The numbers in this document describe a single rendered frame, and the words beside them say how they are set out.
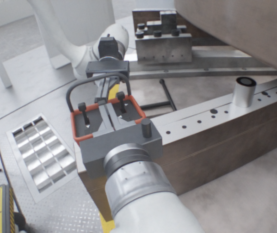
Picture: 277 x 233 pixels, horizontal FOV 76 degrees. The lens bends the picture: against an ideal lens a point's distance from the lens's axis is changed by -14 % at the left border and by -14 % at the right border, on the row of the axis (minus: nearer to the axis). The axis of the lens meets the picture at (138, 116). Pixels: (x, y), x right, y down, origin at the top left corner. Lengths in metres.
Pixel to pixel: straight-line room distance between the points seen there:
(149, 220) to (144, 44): 1.47
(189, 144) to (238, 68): 1.31
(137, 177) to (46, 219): 1.21
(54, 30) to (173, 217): 0.68
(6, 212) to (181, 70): 1.59
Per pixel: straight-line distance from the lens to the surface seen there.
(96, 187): 0.68
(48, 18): 0.73
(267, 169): 1.14
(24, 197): 1.61
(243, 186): 1.03
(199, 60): 1.79
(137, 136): 0.33
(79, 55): 0.80
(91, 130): 0.54
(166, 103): 1.38
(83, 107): 0.55
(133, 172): 0.26
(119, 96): 0.55
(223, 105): 0.80
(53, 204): 1.45
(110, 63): 0.63
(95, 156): 0.31
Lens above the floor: 1.15
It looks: 39 degrees down
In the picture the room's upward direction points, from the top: 8 degrees counter-clockwise
